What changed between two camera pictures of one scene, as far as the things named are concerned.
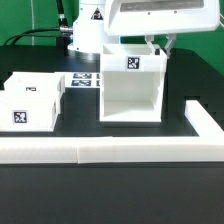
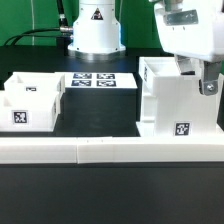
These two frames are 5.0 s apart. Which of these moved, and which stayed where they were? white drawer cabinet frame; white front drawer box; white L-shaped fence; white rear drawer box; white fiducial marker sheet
Moved: white drawer cabinet frame
Stayed: white front drawer box; white L-shaped fence; white rear drawer box; white fiducial marker sheet
